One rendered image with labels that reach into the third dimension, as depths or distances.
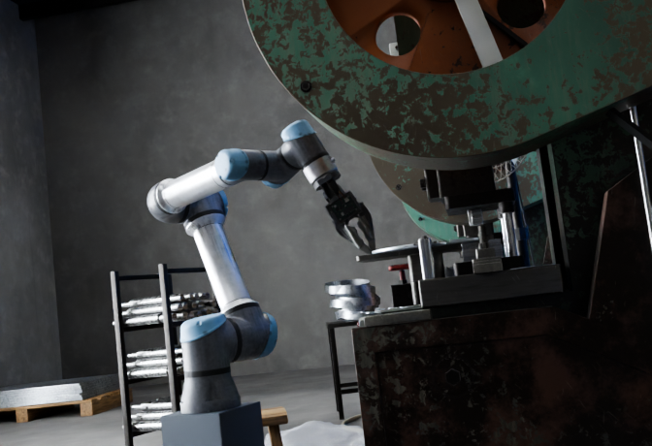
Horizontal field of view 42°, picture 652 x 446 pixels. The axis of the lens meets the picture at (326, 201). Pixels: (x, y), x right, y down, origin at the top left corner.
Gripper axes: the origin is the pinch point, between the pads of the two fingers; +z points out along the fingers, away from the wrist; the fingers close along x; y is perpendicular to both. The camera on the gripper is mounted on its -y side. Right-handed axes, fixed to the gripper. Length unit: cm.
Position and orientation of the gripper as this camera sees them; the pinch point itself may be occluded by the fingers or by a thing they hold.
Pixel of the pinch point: (370, 248)
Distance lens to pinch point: 201.7
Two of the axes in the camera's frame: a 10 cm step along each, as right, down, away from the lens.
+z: 5.2, 8.4, -1.6
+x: 8.4, -5.3, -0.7
